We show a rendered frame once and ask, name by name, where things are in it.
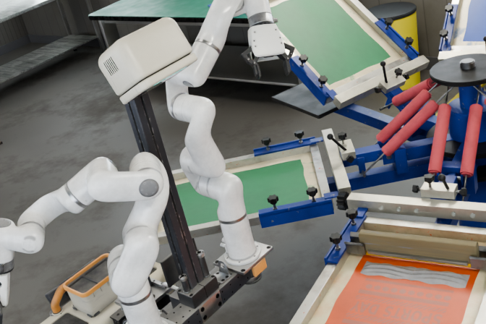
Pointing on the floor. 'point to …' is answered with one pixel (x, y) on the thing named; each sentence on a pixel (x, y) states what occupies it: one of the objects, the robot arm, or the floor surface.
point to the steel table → (9, 6)
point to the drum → (399, 15)
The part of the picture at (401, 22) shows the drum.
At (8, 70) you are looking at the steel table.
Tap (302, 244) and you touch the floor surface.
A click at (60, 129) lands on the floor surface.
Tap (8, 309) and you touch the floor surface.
